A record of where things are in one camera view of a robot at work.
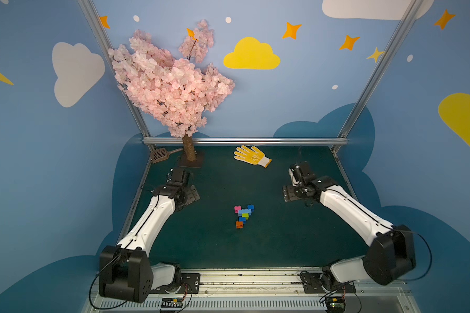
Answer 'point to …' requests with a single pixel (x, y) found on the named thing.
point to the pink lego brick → (237, 208)
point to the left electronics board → (172, 304)
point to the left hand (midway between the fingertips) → (185, 196)
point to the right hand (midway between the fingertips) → (296, 189)
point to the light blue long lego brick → (244, 210)
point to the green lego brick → (245, 215)
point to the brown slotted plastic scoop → (162, 154)
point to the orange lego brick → (239, 224)
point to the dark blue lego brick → (251, 207)
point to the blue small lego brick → (242, 219)
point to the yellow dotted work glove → (254, 156)
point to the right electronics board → (335, 304)
